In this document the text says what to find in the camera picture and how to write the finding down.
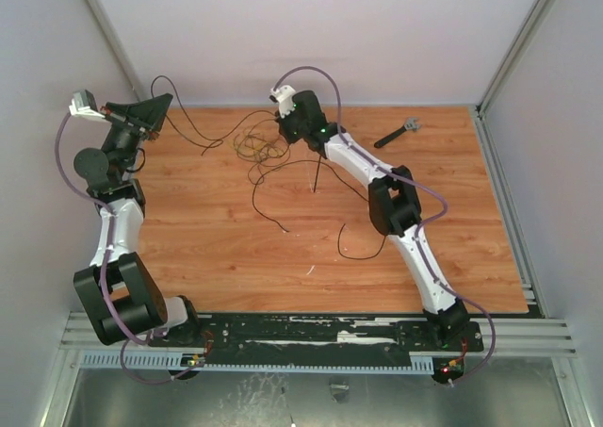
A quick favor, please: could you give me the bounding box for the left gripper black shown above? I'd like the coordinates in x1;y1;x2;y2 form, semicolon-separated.
101;93;173;179

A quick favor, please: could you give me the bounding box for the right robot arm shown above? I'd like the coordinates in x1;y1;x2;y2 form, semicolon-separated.
269;85;469;350

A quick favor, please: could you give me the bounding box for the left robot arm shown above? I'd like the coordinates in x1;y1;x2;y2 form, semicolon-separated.
69;90;203;347

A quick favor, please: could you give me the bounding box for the black zip tie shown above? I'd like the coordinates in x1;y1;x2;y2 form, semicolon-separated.
312;155;322;193

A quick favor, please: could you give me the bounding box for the black adjustable wrench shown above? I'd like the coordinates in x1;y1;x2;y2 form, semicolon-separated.
374;117;421;149

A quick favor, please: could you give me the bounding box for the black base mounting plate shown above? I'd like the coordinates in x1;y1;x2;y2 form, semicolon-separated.
151;313;484;368

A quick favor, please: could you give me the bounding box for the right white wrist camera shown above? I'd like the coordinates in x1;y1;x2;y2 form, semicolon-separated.
269;85;296;118

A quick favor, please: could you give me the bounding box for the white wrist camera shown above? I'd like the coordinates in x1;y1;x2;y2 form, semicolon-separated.
269;85;296;118
69;90;106;122

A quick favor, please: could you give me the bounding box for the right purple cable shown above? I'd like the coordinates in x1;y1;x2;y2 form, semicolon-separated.
270;65;497;390

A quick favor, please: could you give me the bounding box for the purple cable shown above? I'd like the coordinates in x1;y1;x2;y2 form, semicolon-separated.
270;65;497;390
55;113;208;384

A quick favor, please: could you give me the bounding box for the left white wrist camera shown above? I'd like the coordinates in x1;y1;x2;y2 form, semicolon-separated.
69;90;106;122

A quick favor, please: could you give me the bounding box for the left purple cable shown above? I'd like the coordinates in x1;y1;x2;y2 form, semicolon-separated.
55;113;208;384

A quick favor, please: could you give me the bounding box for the grey slotted cable duct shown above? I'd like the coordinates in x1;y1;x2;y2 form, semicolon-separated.
78;350;434;374

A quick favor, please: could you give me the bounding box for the aluminium front rail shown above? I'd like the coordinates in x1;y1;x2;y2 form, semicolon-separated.
58;310;578;358

